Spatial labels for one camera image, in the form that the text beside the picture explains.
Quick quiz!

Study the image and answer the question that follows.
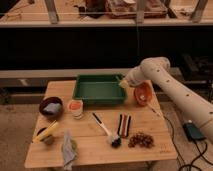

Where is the striped rectangular block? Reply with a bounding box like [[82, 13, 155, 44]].
[[117, 114, 131, 138]]

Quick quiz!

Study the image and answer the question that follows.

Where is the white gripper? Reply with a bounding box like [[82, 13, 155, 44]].
[[119, 67, 142, 88]]

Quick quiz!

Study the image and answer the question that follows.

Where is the grey cloth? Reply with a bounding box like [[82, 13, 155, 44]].
[[61, 131, 77, 171]]

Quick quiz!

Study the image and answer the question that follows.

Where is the clear cup orange content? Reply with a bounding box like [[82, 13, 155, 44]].
[[67, 100, 83, 119]]

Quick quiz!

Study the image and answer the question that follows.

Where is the brown grape bunch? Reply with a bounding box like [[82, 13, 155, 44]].
[[128, 132, 154, 148]]

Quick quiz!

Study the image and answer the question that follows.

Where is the black cable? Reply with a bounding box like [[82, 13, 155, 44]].
[[163, 114, 213, 171]]

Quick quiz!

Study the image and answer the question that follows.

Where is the small dark cup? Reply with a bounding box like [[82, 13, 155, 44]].
[[37, 128, 54, 145]]

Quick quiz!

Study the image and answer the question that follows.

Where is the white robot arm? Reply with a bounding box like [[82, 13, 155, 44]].
[[120, 57, 213, 144]]

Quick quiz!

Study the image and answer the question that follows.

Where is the wooden folding table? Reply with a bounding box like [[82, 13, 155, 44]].
[[25, 88, 177, 168]]

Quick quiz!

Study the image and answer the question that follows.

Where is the dark bowl with cloth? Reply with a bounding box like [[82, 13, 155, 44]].
[[39, 97, 63, 119]]

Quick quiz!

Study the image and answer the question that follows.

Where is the green plastic tray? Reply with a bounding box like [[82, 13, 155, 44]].
[[73, 74, 126, 105]]

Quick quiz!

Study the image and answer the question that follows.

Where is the orange bowl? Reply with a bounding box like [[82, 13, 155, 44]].
[[134, 82, 152, 106]]

